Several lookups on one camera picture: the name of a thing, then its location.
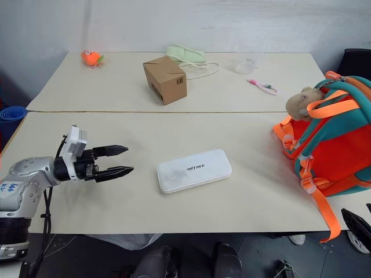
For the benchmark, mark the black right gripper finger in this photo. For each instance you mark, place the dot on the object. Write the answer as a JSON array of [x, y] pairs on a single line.
[[369, 208], [358, 227]]

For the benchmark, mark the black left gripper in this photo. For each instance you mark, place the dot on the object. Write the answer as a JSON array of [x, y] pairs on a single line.
[[87, 166]]

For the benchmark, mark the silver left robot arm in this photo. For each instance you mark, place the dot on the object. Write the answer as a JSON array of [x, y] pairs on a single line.
[[29, 171]]

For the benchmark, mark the orange and teal backpack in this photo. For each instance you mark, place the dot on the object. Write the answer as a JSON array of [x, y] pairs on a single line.
[[339, 150]]

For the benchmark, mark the white rectangular case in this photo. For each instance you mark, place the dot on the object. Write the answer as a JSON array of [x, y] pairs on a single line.
[[194, 171]]

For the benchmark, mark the white patterned shoe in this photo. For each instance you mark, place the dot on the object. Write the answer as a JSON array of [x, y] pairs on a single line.
[[356, 243]]

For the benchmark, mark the plain white shoe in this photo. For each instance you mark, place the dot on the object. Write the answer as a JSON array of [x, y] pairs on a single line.
[[298, 239]]

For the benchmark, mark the white plastic bag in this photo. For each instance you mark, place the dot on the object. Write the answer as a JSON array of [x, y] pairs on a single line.
[[124, 240]]

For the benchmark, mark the small black floor object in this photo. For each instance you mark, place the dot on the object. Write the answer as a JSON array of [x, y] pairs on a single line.
[[285, 269]]

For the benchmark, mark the brown cardboard box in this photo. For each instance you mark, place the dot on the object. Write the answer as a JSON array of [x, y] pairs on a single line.
[[166, 81]]

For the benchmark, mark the orange plush toy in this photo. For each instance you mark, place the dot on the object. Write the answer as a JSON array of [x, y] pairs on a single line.
[[89, 58]]

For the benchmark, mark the blue rolled mat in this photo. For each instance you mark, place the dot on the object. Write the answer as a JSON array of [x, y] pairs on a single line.
[[11, 121]]

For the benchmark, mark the dark rounded shape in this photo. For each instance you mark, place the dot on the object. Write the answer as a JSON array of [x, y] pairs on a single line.
[[227, 260], [158, 262]]

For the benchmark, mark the beige plush bear toy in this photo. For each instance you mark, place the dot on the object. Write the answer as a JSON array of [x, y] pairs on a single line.
[[297, 105]]

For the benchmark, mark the green face mask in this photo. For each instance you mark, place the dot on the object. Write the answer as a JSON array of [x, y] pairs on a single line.
[[185, 55]]

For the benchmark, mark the black chair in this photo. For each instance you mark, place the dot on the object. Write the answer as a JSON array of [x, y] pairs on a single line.
[[356, 62]]

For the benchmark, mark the pink toothbrush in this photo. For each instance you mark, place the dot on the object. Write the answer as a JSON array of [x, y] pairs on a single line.
[[265, 87]]

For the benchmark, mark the clear plastic cup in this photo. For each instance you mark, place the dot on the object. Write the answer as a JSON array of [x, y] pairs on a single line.
[[246, 65]]

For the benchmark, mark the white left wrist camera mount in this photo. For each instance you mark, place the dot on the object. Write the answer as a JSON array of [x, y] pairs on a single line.
[[74, 144]]

